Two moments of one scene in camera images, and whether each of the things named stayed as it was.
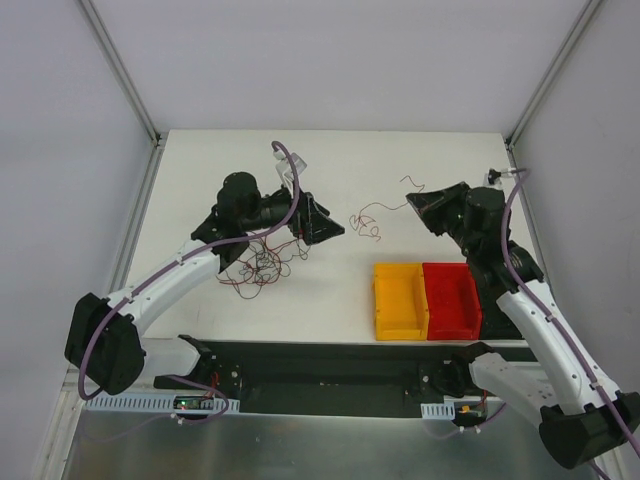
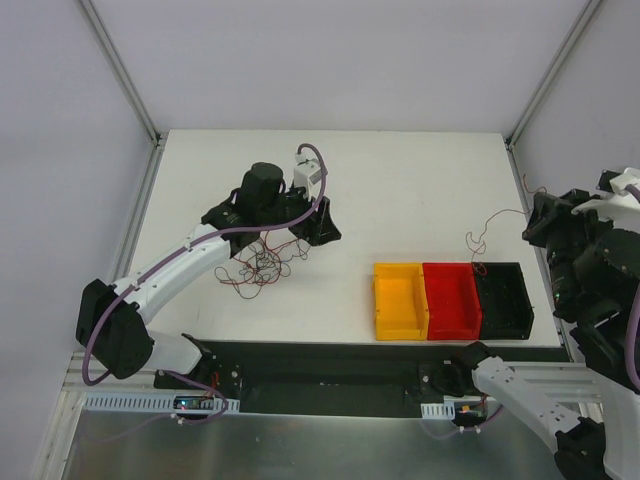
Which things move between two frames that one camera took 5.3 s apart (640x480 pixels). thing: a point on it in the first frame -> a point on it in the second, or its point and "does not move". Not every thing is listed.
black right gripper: [445, 212] -> [545, 220]
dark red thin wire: [356, 220] -> [533, 190]
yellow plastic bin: [401, 302] does not move
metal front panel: [506, 443] does not move
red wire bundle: [263, 264] does not move
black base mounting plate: [333, 379] does not move
